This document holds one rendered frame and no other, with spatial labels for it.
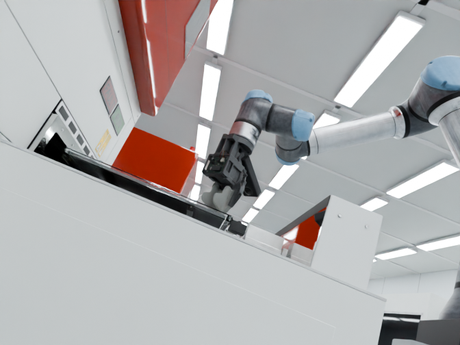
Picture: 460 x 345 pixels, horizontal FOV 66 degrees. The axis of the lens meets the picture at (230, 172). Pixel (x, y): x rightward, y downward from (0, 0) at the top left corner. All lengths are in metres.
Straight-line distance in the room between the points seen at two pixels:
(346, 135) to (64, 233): 0.77
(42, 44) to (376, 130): 0.82
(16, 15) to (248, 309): 0.51
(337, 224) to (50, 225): 0.42
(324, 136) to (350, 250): 0.48
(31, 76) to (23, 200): 0.24
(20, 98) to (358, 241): 0.59
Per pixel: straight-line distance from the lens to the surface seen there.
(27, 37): 0.65
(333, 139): 1.02
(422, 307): 5.59
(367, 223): 0.62
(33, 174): 0.54
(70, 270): 0.49
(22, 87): 0.67
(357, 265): 0.60
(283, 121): 0.88
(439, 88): 0.98
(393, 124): 1.07
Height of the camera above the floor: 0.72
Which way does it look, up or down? 21 degrees up
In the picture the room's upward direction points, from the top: 23 degrees clockwise
